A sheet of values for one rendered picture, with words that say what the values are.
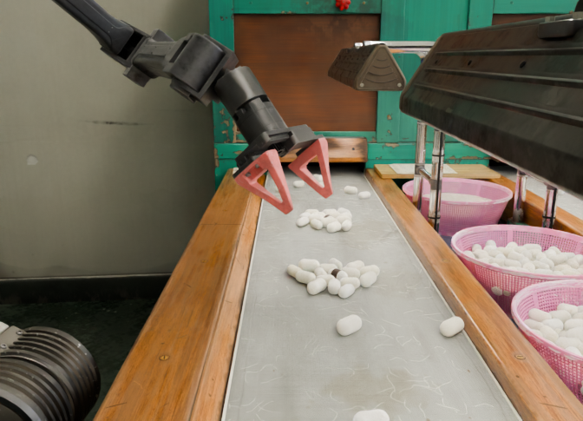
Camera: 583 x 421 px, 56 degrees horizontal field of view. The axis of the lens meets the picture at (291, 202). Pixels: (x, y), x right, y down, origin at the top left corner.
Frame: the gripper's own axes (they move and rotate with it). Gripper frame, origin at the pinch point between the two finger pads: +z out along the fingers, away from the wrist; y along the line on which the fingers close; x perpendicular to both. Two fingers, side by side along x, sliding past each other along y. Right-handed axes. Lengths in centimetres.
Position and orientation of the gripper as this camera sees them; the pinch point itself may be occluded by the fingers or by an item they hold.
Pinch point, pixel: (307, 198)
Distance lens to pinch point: 72.7
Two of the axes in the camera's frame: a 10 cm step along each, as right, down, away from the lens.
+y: -5.7, 2.1, -8.0
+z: 5.2, 8.4, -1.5
